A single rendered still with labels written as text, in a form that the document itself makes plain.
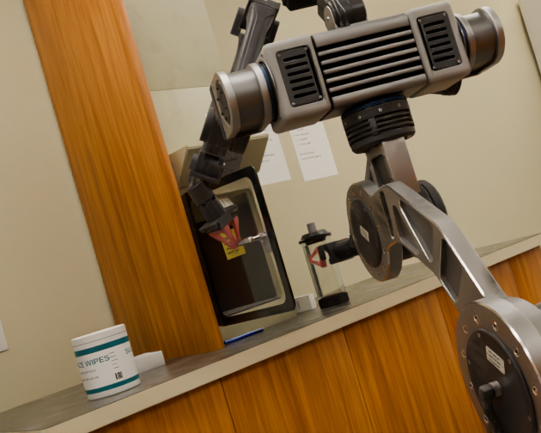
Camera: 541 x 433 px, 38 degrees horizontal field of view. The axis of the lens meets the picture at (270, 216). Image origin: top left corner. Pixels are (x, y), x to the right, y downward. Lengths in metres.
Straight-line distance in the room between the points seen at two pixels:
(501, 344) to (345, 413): 1.19
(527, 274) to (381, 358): 0.87
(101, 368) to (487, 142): 2.92
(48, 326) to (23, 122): 0.65
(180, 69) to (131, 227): 0.51
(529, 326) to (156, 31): 1.69
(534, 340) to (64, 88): 1.87
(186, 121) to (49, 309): 0.72
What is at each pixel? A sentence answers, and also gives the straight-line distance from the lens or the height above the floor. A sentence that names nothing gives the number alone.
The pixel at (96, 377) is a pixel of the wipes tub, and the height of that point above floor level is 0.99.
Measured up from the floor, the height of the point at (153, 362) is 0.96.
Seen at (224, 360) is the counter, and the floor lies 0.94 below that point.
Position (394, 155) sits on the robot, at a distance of 1.52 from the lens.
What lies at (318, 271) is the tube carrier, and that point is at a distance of 2.46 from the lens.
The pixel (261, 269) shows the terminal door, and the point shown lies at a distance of 2.10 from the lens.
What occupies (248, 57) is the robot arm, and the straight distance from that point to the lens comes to 1.81.
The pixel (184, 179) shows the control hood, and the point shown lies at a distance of 2.27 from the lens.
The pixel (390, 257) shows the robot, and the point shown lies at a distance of 1.46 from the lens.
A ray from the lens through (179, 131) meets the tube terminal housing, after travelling 2.37.
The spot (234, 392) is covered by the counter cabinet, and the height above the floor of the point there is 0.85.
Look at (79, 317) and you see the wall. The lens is 2.55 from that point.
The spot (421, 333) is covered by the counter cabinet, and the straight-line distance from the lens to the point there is 2.48.
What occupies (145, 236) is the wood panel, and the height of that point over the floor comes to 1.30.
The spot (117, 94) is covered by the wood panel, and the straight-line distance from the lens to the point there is 2.33.
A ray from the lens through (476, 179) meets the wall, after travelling 4.17.
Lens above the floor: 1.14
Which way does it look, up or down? 3 degrees up
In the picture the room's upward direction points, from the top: 17 degrees counter-clockwise
